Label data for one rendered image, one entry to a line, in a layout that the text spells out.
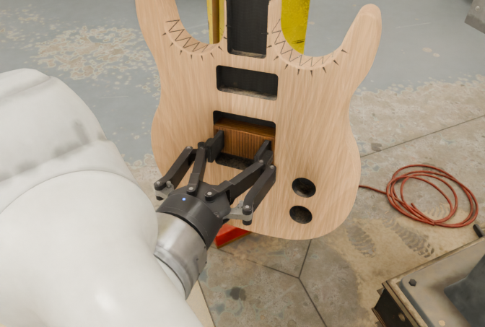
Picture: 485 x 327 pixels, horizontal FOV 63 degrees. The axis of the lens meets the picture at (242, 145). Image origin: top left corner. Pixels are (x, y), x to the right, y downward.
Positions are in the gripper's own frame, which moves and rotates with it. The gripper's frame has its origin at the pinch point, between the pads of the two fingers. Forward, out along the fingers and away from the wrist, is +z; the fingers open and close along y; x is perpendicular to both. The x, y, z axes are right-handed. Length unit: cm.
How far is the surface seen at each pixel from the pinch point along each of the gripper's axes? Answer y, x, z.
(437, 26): 48, -73, 338
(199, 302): -5.3, -31.1, -8.3
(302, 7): -13, -1, 84
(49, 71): -219, -84, 156
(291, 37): -16, -11, 84
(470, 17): 27.3, 17.9, 16.0
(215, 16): -38, -3, 70
